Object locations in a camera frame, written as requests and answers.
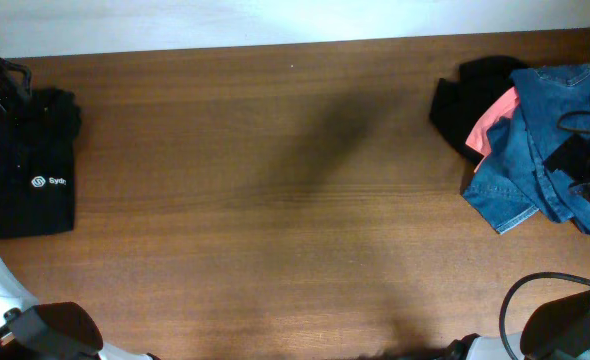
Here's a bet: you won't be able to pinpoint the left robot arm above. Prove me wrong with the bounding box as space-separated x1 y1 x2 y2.
0 57 134 359

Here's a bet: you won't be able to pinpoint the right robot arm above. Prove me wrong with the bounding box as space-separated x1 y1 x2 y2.
267 129 590 358

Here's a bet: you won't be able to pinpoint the black t-shirt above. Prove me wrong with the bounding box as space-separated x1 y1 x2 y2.
0 88 82 239

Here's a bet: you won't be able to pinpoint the pink paper tag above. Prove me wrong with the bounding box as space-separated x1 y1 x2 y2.
465 87 520 172

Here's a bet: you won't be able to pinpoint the blue denim jeans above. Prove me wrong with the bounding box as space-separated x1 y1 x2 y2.
463 64 590 235

